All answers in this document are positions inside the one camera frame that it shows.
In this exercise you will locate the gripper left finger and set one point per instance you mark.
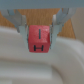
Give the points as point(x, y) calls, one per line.
point(20, 20)

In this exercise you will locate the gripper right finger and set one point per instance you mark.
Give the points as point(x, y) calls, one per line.
point(57, 20)

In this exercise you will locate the pink block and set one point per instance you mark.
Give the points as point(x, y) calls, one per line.
point(39, 38)

